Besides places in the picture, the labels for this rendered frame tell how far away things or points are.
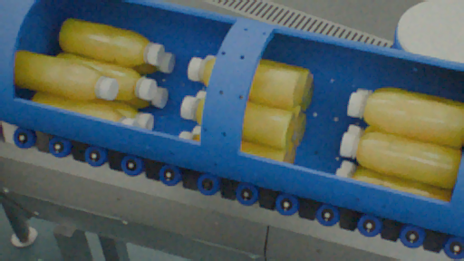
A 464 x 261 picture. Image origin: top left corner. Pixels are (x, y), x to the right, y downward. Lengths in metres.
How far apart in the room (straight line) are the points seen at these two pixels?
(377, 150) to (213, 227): 0.38
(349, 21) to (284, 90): 2.14
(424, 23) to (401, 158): 0.49
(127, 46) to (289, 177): 0.40
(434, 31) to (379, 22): 1.76
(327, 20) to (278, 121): 2.13
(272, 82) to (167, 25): 0.31
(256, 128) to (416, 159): 0.27
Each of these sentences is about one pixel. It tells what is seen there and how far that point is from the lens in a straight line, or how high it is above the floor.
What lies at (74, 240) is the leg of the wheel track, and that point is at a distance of 1.63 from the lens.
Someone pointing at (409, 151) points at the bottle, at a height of 1.13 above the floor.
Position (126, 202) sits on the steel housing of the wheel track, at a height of 0.87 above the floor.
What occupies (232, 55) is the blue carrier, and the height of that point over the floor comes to 1.23.
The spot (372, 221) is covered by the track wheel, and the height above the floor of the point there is 0.97.
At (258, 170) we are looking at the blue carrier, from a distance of 1.07.
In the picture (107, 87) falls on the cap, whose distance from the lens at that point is 1.19.
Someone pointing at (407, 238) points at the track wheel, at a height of 0.96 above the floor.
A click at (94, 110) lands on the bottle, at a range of 1.22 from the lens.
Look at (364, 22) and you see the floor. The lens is 3.21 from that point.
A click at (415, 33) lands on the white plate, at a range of 1.45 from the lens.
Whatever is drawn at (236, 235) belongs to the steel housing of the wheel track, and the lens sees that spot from 1.26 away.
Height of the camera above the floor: 1.90
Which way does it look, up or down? 45 degrees down
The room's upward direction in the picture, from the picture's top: 3 degrees clockwise
